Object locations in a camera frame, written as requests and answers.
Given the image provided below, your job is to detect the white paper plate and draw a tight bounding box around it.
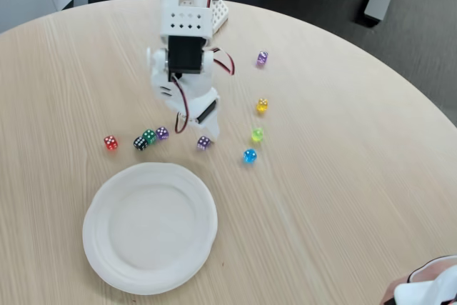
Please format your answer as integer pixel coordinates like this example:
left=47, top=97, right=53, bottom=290
left=81, top=161, right=219, bottom=296

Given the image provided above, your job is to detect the person's hand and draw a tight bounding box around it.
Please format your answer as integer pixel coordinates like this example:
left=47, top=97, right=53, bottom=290
left=380, top=255, right=457, bottom=305

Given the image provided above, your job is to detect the red black white arm cable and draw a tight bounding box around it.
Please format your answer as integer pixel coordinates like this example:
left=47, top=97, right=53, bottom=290
left=170, top=0, right=236, bottom=134

